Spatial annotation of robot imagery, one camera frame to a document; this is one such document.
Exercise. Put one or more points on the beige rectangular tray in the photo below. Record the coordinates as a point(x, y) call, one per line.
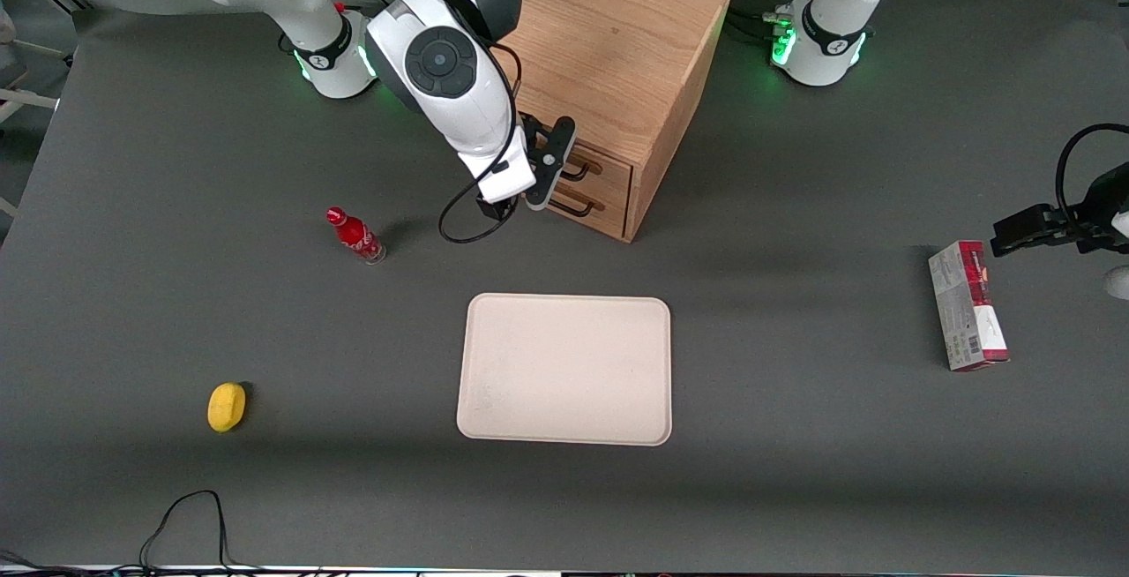
point(564, 370)

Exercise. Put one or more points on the wooden drawer front closed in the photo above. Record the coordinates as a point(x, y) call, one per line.
point(613, 211)

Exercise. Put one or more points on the small red soda bottle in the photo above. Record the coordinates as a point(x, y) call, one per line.
point(355, 235)

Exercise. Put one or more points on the grey and red carton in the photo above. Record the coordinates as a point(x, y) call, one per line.
point(966, 308)

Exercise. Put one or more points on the yellow lemon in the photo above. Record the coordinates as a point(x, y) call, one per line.
point(227, 407)

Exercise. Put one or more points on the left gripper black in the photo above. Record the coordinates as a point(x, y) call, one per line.
point(1096, 213)

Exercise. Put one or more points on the wooden drawer with deep tray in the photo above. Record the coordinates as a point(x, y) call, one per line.
point(617, 173)

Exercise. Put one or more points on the wooden drawer cabinet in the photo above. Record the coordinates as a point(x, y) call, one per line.
point(617, 39)

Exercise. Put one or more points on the white stand frame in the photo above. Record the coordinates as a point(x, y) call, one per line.
point(26, 48)

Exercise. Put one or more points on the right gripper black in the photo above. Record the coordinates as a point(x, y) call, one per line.
point(492, 208)

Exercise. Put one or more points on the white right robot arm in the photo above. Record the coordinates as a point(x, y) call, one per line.
point(459, 109)

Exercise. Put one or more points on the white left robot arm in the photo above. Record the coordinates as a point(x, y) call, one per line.
point(825, 30)

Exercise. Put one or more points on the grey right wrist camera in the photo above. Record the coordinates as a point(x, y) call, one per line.
point(549, 173)

